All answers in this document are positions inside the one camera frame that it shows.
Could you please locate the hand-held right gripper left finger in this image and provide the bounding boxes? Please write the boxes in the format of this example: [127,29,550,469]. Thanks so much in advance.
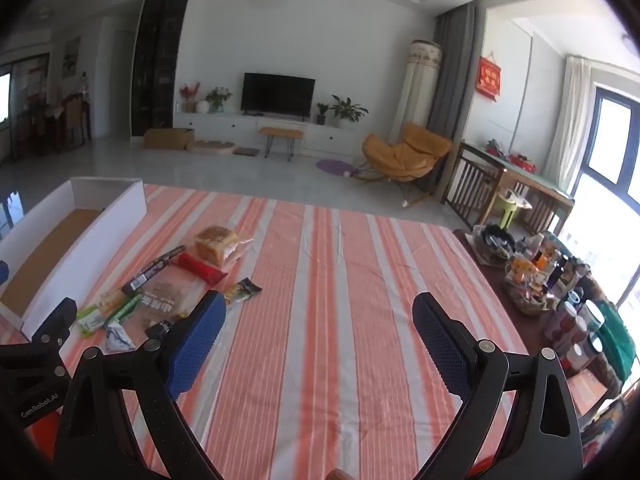
[52,290,228,480]

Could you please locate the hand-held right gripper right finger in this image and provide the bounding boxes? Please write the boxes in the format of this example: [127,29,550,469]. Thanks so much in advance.
[411,291,586,480]

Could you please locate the white green snack packet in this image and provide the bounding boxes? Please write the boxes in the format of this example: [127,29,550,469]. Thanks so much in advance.
[75,306,108,338]

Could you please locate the clear bag of brown strips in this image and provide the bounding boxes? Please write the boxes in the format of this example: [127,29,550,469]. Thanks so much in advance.
[135,267,216,331]

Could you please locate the green sausage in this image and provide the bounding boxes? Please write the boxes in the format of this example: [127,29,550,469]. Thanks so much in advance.
[102,294,143,328]

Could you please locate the white cardboard box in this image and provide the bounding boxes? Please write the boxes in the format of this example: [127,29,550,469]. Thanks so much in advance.
[0,176,148,341]

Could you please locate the tray of assorted snacks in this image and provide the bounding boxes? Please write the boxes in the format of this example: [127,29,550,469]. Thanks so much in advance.
[502,255,561,313]

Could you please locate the small black packet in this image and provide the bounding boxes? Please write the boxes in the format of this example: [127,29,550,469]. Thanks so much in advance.
[145,312,188,339]

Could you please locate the pale yellow small snack packet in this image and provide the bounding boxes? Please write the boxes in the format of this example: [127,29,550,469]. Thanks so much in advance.
[97,287,126,313]

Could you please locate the white blue small packet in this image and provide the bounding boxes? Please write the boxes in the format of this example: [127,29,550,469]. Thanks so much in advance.
[102,322,136,353]

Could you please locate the pale yellow stick snack packet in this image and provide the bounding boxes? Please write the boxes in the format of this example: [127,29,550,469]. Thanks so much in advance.
[222,277,263,306]

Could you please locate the red snack packet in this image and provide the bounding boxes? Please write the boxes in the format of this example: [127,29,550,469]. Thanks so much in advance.
[176,252,228,286]

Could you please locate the dark brown chocolate bar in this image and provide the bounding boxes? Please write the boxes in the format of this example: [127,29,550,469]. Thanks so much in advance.
[121,265,171,296]

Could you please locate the dark wooden side table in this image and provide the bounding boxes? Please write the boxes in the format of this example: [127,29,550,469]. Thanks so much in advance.
[452,230,621,396]

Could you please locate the packaged bread loaf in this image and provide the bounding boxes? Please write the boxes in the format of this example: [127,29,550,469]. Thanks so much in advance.
[194,225,253,267]

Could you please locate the basket of small things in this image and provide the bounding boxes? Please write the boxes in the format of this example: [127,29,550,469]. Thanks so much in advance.
[472,224,516,263]

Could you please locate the cluster of bottles and jars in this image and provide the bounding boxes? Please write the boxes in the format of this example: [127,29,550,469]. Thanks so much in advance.
[515,232,608,376]

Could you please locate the green plastic stool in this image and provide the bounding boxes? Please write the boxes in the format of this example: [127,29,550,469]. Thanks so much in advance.
[492,187,533,233]

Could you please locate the wooden dining chair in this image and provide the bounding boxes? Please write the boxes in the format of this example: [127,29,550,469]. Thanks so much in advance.
[62,94,92,150]

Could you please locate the green cloth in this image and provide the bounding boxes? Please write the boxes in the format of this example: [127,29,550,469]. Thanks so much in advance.
[597,302,638,381]

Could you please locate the orange lounge chair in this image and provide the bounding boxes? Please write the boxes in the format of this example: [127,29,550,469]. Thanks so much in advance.
[361,122,453,196]

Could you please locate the round beige floor cushion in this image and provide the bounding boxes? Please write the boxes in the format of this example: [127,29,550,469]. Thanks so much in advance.
[186,139,236,157]

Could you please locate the purple floor mat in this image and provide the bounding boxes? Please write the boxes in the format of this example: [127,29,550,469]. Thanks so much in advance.
[316,158,358,177]

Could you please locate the brown cardboard box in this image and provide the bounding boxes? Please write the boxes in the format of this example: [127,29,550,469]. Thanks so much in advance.
[143,127,196,151]

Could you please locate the wooden bench with metal legs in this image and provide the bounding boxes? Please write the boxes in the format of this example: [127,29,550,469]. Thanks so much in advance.
[258,126,304,162]

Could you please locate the green plant in vase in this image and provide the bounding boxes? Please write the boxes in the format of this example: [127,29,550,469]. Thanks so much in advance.
[205,86,233,113]

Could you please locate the large potted plant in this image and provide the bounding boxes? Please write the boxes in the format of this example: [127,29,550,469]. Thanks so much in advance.
[330,95,369,128]

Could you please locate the red flowers in vase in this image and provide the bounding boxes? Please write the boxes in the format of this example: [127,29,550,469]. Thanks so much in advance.
[179,82,201,113]

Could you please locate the covered standing air conditioner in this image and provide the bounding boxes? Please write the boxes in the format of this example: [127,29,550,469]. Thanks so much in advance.
[390,40,444,146]

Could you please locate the white curtain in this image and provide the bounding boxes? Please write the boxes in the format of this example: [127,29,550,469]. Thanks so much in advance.
[542,55,593,196]

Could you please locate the grey curtain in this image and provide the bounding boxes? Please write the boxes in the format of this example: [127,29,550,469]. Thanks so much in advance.
[425,2,481,176]

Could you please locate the black television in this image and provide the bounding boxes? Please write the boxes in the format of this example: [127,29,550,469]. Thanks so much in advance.
[241,72,317,120]

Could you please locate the tall black cabinet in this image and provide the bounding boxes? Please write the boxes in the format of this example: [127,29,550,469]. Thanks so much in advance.
[131,0,193,138]

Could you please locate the framed wall picture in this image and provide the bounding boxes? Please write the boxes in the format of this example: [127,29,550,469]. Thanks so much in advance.
[62,36,82,78]

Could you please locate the red wall hanging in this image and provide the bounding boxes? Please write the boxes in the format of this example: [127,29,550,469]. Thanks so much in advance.
[477,52,502,102]

